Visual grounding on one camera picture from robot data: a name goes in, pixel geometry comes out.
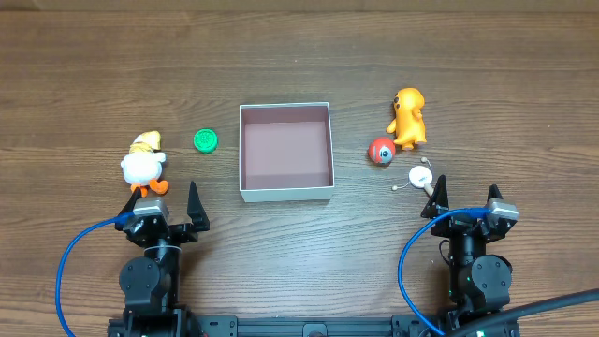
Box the green round plastic toy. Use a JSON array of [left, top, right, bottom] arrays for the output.
[[193, 128, 218, 154]]

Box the white plush duck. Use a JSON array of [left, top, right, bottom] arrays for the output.
[[120, 130, 169, 198]]

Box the red ball toy with eye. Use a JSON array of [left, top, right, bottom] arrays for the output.
[[368, 137, 396, 166]]

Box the white box with pink interior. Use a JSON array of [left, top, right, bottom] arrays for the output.
[[239, 102, 335, 202]]

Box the white rattle drum toy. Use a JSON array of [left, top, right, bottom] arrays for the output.
[[391, 157, 433, 197]]

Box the orange dinosaur toy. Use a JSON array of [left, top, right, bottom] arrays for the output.
[[386, 88, 427, 150]]

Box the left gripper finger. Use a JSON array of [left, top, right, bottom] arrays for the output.
[[187, 181, 210, 232], [114, 187, 142, 230]]

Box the blue cable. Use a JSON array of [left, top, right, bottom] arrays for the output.
[[397, 207, 491, 337], [54, 212, 136, 337]]

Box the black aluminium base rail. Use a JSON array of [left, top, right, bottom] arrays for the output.
[[107, 315, 446, 337]]

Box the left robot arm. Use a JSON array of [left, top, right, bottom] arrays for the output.
[[107, 183, 210, 337]]

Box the left blue cable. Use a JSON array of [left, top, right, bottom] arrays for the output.
[[54, 212, 136, 337]]

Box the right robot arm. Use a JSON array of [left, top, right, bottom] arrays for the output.
[[421, 175, 519, 333]]

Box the right blue cable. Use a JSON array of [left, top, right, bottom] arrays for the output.
[[397, 207, 491, 337]]

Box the thick black cable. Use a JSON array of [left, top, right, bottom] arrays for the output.
[[446, 287, 599, 337]]

